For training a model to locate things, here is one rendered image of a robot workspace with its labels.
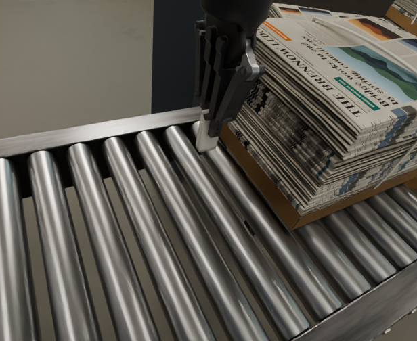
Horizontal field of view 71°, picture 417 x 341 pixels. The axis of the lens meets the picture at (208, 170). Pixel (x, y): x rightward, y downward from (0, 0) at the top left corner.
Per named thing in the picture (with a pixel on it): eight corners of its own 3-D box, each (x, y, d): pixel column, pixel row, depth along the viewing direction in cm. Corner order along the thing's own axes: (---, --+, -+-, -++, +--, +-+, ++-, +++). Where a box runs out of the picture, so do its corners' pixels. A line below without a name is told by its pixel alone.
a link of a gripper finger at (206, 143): (222, 109, 42) (225, 112, 41) (213, 145, 47) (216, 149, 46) (203, 112, 41) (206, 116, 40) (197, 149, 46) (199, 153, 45)
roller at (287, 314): (179, 137, 69) (181, 120, 65) (308, 339, 43) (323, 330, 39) (158, 141, 67) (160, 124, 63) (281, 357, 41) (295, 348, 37)
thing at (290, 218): (267, 114, 71) (273, 99, 68) (355, 204, 55) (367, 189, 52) (210, 126, 65) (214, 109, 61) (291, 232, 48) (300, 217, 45)
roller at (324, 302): (182, 132, 68) (198, 135, 72) (315, 335, 42) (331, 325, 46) (192, 115, 66) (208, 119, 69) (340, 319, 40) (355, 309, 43)
